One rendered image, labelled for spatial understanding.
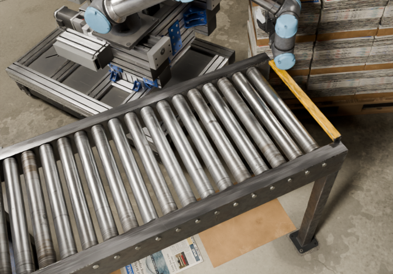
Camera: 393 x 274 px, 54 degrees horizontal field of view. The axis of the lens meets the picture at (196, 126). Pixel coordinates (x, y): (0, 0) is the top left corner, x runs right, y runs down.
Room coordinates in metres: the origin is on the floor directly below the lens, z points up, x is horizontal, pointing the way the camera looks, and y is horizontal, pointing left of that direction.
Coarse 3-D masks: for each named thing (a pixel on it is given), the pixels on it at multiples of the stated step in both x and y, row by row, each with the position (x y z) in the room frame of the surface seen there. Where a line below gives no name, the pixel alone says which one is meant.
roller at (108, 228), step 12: (84, 132) 0.90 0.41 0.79; (84, 144) 0.84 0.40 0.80; (84, 156) 0.78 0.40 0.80; (84, 168) 0.74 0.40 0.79; (96, 168) 0.74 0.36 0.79; (96, 180) 0.68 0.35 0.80; (96, 192) 0.64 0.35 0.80; (96, 204) 0.59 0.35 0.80; (108, 204) 0.59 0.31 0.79; (96, 216) 0.56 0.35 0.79; (108, 216) 0.55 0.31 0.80; (108, 228) 0.51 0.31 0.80
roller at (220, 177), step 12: (180, 96) 1.01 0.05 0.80; (180, 108) 0.95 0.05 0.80; (192, 120) 0.88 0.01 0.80; (192, 132) 0.83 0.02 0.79; (204, 144) 0.77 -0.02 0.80; (204, 156) 0.72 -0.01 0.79; (216, 156) 0.72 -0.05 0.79; (216, 168) 0.66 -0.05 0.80; (216, 180) 0.63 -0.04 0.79; (228, 180) 0.61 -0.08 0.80
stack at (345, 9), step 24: (336, 0) 1.43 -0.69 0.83; (360, 0) 1.42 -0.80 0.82; (384, 0) 1.41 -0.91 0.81; (312, 24) 1.43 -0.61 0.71; (336, 24) 1.42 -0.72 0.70; (360, 24) 1.41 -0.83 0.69; (384, 24) 1.41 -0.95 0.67; (264, 48) 1.45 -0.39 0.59; (312, 48) 1.47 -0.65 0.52; (336, 48) 1.42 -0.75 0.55; (360, 48) 1.41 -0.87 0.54; (384, 48) 1.40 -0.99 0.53; (360, 72) 1.41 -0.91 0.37; (384, 72) 1.40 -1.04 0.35; (288, 96) 1.44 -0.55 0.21; (312, 96) 1.42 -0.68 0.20
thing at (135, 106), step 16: (240, 64) 1.13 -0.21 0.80; (256, 64) 1.12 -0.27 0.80; (192, 80) 1.08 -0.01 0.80; (208, 80) 1.07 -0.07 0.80; (144, 96) 1.03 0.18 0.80; (160, 96) 1.02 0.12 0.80; (224, 96) 1.08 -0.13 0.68; (112, 112) 0.97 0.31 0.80; (128, 112) 0.96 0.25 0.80; (176, 112) 1.02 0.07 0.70; (64, 128) 0.92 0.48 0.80; (80, 128) 0.91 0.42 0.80; (16, 144) 0.88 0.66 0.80; (32, 144) 0.87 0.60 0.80; (0, 160) 0.82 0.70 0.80
